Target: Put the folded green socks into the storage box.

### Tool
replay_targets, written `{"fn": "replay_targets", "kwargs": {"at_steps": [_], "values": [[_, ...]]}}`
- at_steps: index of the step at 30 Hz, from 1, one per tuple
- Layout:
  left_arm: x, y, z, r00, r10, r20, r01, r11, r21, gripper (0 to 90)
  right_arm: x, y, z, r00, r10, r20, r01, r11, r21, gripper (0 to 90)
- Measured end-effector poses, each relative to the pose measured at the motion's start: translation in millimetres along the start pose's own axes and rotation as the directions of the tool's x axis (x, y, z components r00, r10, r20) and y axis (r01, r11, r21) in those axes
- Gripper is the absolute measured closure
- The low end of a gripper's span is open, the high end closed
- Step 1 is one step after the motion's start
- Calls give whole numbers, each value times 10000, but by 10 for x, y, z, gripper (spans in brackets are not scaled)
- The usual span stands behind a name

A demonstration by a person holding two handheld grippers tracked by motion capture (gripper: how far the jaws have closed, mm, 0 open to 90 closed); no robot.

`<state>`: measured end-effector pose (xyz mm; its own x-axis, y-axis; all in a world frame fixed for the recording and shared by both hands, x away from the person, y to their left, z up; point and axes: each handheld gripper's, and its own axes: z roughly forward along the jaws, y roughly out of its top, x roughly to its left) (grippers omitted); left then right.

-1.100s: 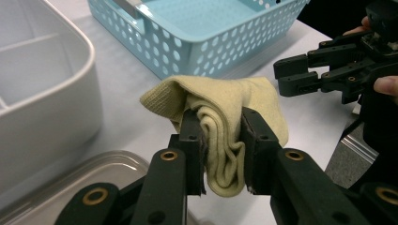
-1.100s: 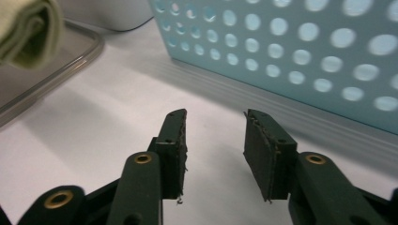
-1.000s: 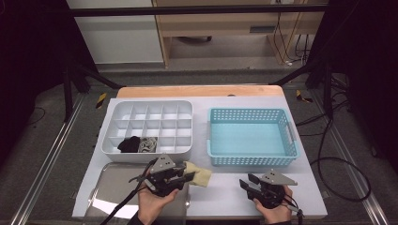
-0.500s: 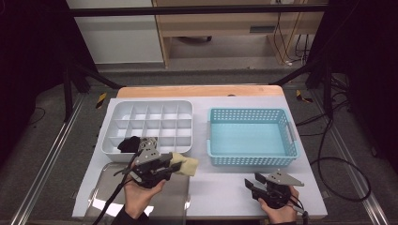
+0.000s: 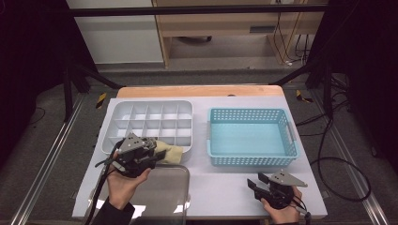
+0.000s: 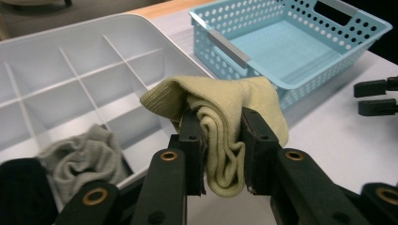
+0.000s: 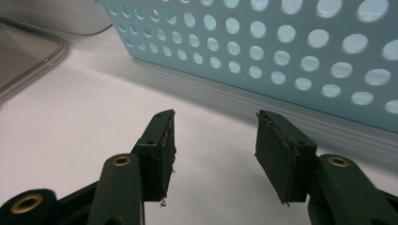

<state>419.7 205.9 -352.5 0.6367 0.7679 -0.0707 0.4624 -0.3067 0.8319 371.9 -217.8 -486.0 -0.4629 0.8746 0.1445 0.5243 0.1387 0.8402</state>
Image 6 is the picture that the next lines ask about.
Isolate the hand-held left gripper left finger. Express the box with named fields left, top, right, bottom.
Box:
left=130, top=109, right=208, bottom=225

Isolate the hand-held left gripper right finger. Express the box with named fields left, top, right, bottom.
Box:
left=239, top=107, right=371, bottom=225

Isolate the yellow sock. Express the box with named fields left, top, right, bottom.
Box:
left=139, top=75, right=289, bottom=199

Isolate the grey sock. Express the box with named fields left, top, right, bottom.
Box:
left=37, top=123, right=130, bottom=205

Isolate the light blue plastic basket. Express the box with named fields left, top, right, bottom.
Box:
left=188, top=0, right=394, bottom=113

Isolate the black sock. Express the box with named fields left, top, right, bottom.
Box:
left=0, top=157, right=61, bottom=225

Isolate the white divided storage box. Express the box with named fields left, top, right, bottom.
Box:
left=0, top=12, right=218, bottom=217

